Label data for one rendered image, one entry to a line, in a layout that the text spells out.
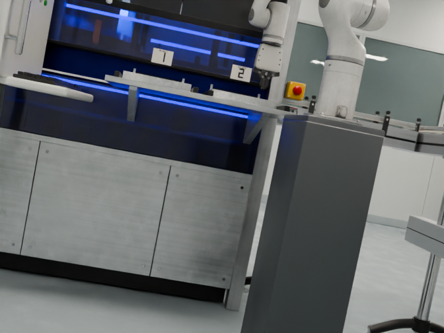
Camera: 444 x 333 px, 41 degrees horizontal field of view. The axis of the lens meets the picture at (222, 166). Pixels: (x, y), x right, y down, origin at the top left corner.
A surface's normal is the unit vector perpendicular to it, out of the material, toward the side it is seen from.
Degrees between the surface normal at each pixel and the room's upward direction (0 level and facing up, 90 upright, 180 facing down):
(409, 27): 90
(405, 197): 90
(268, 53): 91
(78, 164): 90
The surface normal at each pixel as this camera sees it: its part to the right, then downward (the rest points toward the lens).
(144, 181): 0.11, 0.08
